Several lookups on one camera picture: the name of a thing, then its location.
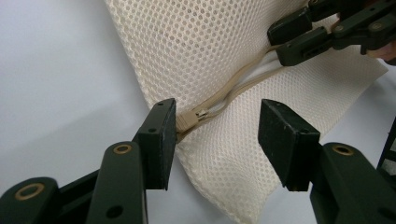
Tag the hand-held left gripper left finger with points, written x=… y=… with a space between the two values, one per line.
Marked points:
x=158 y=146

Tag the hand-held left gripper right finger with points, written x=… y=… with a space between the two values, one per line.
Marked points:
x=286 y=140

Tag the white mesh laundry bag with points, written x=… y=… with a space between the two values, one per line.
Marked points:
x=186 y=46

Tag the black tripod stand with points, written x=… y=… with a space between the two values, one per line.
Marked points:
x=389 y=149

